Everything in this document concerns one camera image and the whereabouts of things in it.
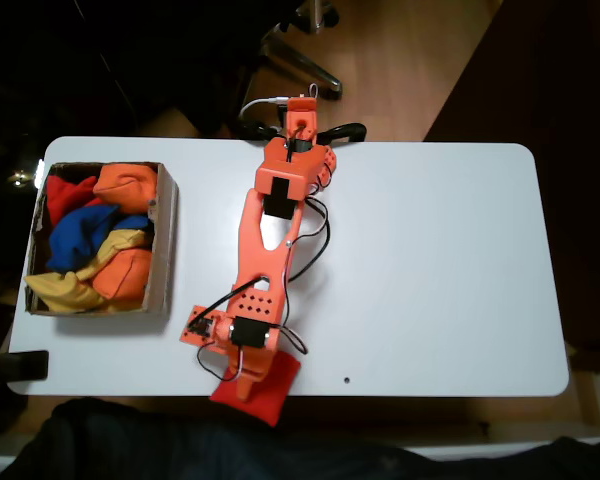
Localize red bean bag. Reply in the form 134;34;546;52
209;349;302;428
46;174;104;229

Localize cardboard box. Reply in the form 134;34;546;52
23;160;180;317

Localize orange bean bag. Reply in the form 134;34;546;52
90;248;154;301
92;163;160;216

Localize yellow bean bag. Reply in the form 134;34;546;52
77;228;151;281
24;271;106;314

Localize blue bean bag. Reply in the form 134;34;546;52
45;203;151;274

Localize crumpled red bean bag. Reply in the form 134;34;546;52
46;174;104;229

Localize person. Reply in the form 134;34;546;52
2;397;600;480

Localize black table-edge clamp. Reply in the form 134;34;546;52
0;349;50;384

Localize office chair base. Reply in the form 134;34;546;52
252;0;344;101

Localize thick black camera cable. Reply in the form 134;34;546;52
187;277;262;337

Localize orange camera mount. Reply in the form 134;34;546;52
179;304;220;347

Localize thin black servo wire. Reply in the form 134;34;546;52
285;197;332;284

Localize white usb cable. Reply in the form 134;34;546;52
238;94;291;121

